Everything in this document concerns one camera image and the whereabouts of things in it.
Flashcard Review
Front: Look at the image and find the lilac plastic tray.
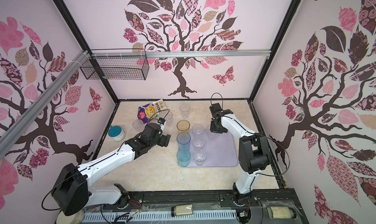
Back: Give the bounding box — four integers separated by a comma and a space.
183, 129, 238, 168

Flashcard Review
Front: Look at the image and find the blue tall glass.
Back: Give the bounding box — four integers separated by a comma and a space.
176, 132, 191, 150

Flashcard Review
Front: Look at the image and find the yellow tall glass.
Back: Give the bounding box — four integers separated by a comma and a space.
176, 120, 191, 133

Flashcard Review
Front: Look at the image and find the clear glass back row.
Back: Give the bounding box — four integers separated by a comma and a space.
179, 104, 192, 118

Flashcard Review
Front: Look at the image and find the teal frosted glass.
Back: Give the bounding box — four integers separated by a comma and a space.
177, 149, 191, 167

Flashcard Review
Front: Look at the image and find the clear ribbed glass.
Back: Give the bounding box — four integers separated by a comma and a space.
192, 137, 206, 149
193, 149, 208, 166

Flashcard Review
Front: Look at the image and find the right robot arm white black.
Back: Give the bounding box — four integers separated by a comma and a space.
210, 103, 272, 205

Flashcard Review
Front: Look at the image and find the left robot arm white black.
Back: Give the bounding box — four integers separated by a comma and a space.
50, 118, 171, 216

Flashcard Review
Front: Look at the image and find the purple snack bag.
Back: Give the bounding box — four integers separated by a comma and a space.
137, 99, 167, 124

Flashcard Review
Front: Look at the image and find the white jar teal lid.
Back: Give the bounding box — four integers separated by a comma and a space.
108, 126, 125, 142

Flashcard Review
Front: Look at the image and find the small beige box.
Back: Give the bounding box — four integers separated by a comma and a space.
171, 204, 193, 217

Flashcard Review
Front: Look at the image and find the beige cylinder in wrap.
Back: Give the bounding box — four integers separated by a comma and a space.
267, 206, 297, 220

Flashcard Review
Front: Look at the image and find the beige tape roll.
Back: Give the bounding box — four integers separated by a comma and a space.
56, 209, 85, 224

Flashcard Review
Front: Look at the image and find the black wire basket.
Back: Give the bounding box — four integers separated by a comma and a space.
80, 48, 149, 81

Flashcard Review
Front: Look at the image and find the aluminium rail back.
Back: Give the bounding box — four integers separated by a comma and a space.
91, 49, 271, 58

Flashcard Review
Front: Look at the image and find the aluminium rail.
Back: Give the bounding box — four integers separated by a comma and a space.
91, 49, 271, 58
1, 51, 90, 158

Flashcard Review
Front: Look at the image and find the white slotted cable duct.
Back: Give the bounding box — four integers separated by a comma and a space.
81, 210, 238, 224

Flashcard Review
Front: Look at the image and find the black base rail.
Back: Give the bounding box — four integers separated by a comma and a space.
79, 188, 303, 213

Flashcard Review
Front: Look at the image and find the aluminium rail left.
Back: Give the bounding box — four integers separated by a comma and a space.
1, 51, 90, 158

